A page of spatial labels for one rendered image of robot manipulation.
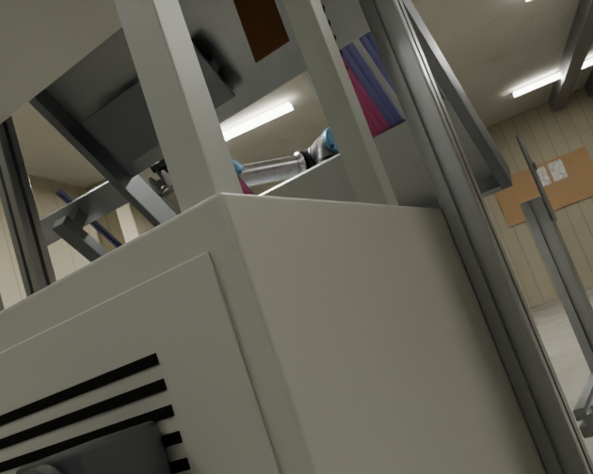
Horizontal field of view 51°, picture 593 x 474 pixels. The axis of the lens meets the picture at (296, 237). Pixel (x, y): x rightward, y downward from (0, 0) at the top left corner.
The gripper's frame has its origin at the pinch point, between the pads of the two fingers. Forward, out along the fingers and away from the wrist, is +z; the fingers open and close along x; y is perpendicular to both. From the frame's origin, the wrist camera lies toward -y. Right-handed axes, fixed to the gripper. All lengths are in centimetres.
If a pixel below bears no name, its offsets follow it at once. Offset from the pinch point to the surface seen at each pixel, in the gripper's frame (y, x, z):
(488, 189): -23, 77, 24
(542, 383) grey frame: -18, 80, 83
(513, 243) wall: -486, -19, -743
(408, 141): -8, 68, 23
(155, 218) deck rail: 1.8, 11.7, 24.7
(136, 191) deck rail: 9.0, 11.5, 24.2
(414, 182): -17, 64, 21
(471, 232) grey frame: -4, 79, 72
